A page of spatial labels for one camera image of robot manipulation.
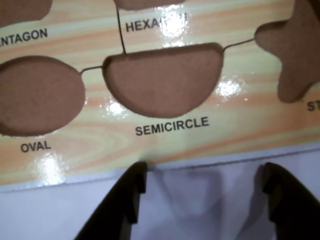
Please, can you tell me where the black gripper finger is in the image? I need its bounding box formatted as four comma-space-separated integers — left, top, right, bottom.
260, 161, 320, 240
73, 161, 148, 240

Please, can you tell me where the wooden shape puzzle board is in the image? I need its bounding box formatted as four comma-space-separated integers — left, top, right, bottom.
0, 0, 320, 187

